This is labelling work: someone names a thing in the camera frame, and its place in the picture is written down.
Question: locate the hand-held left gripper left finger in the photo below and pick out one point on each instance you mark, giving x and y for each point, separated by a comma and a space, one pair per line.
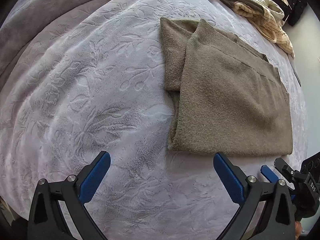
93, 180

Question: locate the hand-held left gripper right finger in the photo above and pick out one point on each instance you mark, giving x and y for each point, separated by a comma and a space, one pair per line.
228, 180

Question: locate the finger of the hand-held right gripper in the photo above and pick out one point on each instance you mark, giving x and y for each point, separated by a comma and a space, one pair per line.
285, 167
269, 173

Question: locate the brown knit sweater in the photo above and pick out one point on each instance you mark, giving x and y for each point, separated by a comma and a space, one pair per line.
225, 92

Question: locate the person's right hand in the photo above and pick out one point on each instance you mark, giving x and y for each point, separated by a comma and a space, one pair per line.
298, 228

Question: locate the lavender embossed blanket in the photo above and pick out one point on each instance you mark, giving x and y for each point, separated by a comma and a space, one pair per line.
87, 80

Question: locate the cream striped garment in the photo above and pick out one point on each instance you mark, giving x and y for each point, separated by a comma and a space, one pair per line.
273, 31

